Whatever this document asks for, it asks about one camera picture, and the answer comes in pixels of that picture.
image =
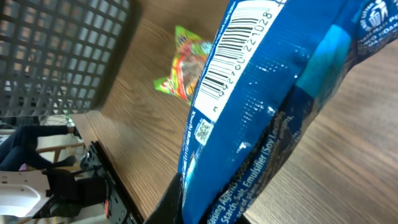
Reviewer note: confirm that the seated person in background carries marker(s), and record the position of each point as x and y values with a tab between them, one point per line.
21	148

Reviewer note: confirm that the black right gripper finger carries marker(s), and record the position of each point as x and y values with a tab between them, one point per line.
169	208

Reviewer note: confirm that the grey plastic mesh basket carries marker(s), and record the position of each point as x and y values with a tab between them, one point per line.
62	56

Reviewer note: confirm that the blue snack wrapper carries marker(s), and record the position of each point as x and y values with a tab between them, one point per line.
272	67

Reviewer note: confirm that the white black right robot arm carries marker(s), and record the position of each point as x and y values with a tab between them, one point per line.
52	193

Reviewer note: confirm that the wooden chair in background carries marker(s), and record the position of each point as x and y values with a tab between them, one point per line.
57	149

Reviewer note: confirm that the colourful gummy candy bag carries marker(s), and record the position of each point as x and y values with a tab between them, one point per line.
187	65

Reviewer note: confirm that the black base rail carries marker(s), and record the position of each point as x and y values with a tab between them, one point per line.
119	207

